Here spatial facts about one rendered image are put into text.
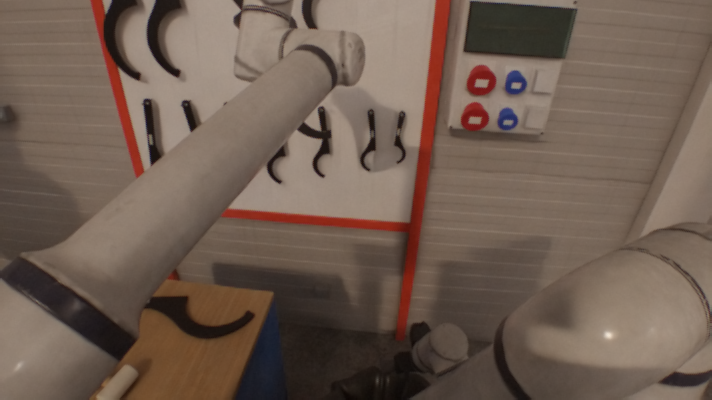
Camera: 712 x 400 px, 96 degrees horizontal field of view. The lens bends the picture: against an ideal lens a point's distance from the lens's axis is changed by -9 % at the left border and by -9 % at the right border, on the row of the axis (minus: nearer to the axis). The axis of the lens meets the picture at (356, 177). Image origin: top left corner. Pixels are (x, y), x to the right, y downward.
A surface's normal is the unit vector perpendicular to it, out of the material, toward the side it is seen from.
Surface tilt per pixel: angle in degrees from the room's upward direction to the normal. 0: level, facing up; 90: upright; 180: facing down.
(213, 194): 77
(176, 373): 0
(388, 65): 90
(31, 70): 90
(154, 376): 0
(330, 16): 90
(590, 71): 90
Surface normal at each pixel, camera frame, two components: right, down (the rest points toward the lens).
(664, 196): -0.10, 0.46
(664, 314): 0.01, -0.40
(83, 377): 0.92, 0.26
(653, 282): -0.06, -0.79
